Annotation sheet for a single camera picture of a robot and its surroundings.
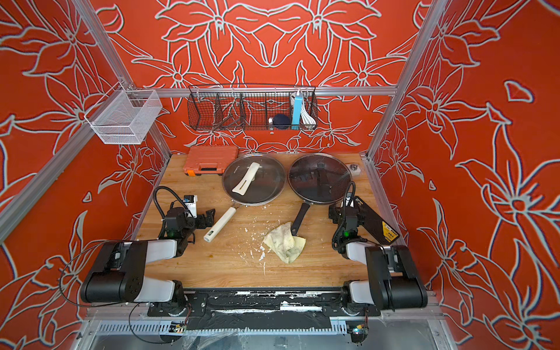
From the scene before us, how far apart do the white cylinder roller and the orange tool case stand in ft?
0.92

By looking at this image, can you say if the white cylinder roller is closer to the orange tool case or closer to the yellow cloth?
the yellow cloth

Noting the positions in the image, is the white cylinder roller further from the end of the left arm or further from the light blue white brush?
the light blue white brush

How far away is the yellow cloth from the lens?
0.79 meters

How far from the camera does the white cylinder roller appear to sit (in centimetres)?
79

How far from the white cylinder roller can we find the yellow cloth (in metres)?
0.18

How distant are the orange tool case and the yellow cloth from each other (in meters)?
0.43

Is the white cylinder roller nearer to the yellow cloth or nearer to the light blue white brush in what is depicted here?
the yellow cloth

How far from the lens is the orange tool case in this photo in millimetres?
1093
